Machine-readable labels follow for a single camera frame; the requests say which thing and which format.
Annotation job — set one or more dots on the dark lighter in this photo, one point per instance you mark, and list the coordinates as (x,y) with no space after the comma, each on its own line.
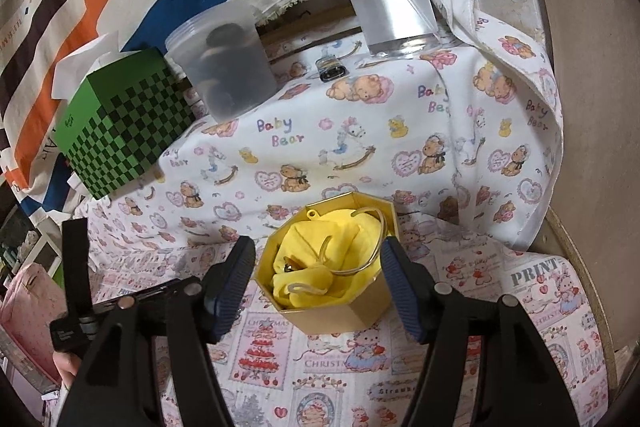
(332,69)

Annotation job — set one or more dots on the yellow cloth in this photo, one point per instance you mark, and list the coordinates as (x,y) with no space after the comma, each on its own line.
(310,242)

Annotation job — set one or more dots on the pink fabric bag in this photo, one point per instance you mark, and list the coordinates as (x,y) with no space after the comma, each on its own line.
(25,307)

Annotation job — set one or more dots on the gold octagonal jewelry box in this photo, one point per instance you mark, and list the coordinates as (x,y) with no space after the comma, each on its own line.
(330,312)

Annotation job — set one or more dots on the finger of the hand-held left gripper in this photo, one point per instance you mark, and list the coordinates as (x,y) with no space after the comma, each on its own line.
(76,262)

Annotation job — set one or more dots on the bear printed cloth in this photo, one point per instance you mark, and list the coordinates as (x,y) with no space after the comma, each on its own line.
(350,117)

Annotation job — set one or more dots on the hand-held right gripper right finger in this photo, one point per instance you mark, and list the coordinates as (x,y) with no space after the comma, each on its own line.
(400,297)

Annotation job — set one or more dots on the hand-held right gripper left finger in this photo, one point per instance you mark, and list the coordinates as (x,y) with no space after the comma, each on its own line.
(230,294)

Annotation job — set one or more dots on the pink picture printed cloth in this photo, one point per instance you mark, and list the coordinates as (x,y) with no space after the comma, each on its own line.
(310,382)

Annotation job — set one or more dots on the dark round discs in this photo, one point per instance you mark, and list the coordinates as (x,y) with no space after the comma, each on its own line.
(222,39)

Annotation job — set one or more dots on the person's left hand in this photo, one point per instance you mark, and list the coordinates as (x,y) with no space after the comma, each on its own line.
(65,367)

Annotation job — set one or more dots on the green checkered tissue box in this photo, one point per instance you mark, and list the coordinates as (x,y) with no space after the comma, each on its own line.
(130,127)

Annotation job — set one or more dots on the white tissue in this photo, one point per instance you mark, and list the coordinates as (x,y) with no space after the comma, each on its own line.
(80,62)

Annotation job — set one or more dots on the clear plastic container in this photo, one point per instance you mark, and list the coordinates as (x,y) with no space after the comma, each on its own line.
(225,72)

